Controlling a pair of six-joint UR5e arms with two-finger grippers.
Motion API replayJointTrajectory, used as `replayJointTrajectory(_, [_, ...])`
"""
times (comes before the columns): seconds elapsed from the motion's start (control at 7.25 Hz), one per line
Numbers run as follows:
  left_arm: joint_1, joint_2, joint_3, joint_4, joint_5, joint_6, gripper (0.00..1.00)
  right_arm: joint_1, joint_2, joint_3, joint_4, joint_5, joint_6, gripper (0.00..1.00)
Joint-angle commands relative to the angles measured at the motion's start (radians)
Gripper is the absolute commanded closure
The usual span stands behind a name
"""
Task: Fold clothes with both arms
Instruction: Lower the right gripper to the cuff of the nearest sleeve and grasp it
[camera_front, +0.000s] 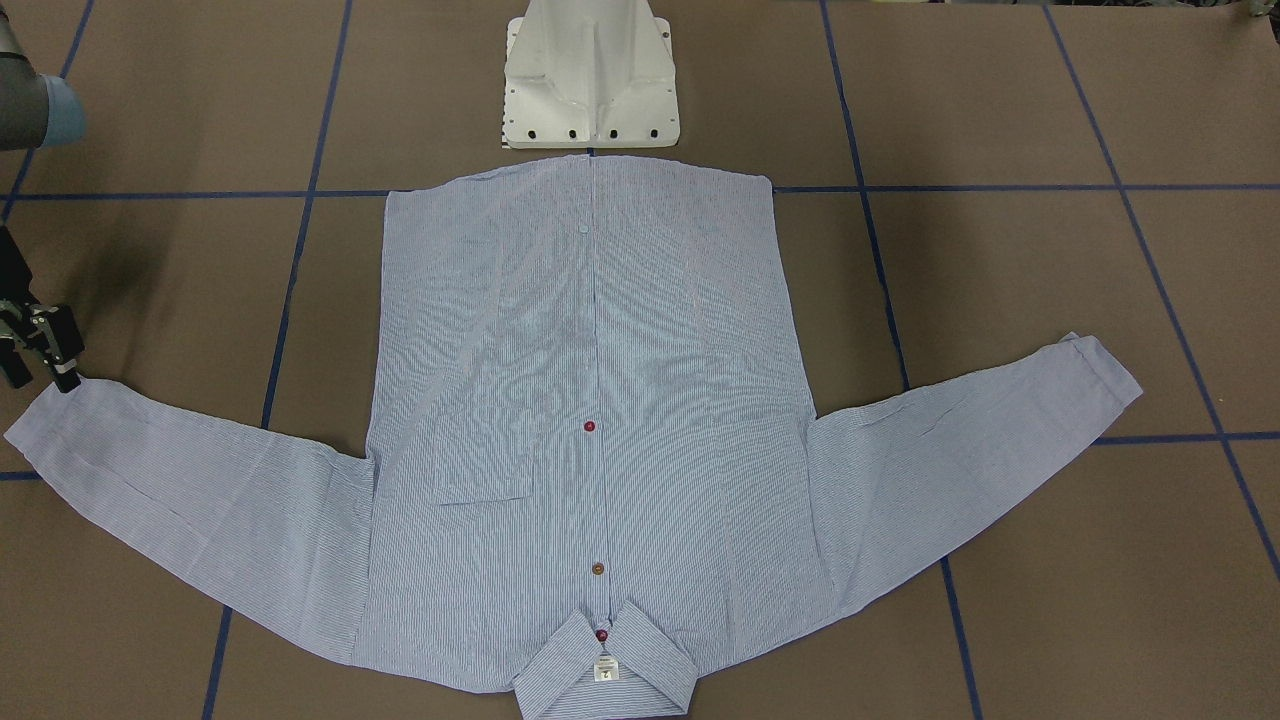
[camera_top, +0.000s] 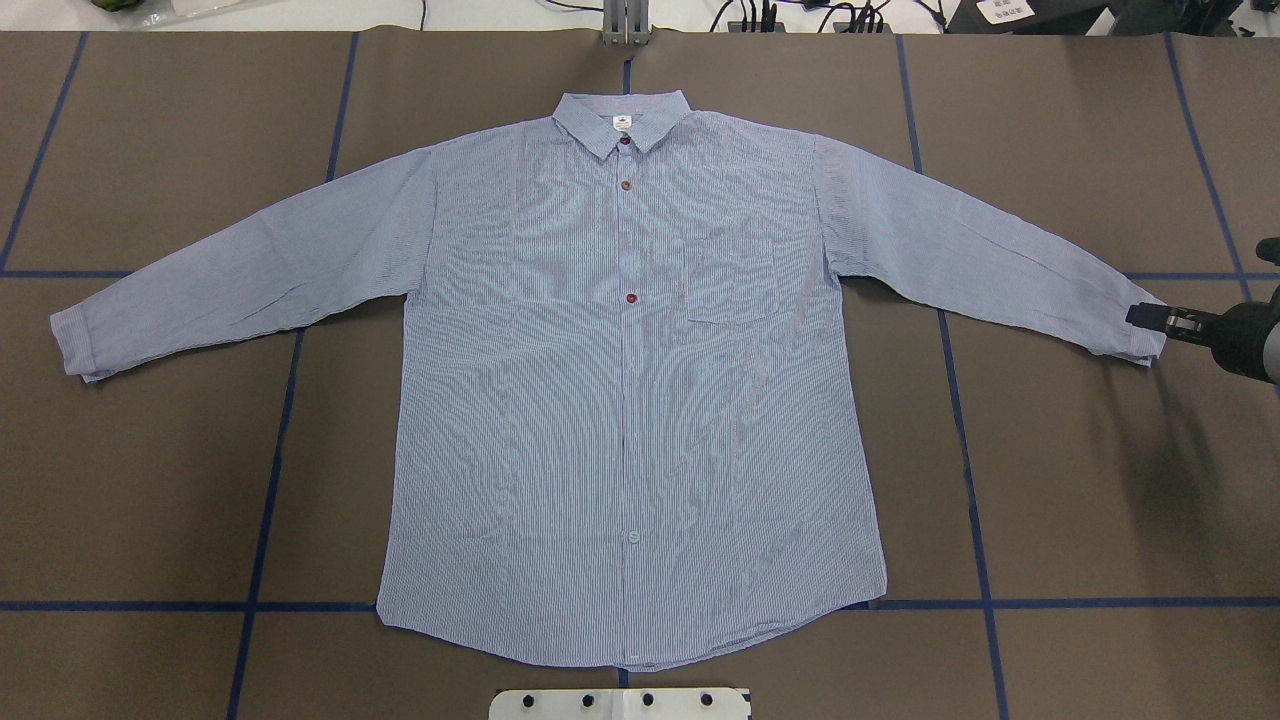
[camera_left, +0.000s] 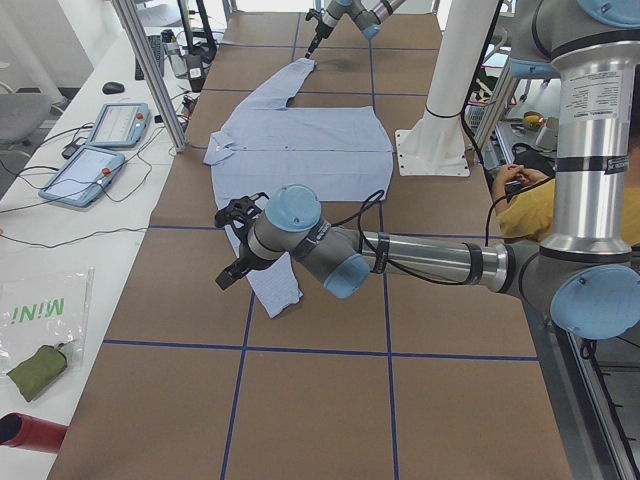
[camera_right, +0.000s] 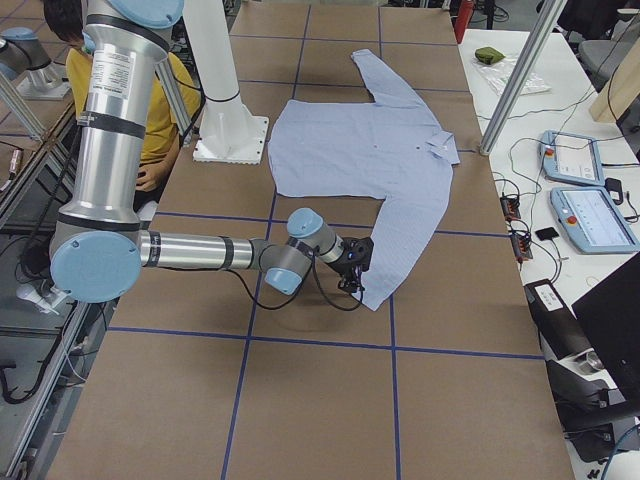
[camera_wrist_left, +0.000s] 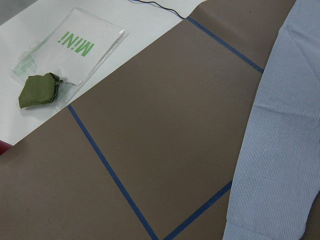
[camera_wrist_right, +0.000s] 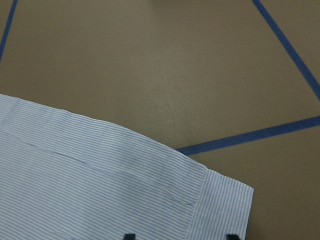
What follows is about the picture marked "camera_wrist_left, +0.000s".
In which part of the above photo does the blue striped dress shirt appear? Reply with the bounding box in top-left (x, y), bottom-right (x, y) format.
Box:
top-left (223, 0), bottom-right (320, 240)

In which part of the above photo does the clear bag with MiNi print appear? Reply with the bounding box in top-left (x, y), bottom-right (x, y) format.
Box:
top-left (12, 7), bottom-right (129, 109)

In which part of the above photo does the green folded cloth pouch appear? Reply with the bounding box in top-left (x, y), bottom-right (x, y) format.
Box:
top-left (18, 72), bottom-right (64, 109)

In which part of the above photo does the black cable on table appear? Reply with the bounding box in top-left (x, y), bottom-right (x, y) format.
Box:
top-left (129, 0), bottom-right (187, 20)

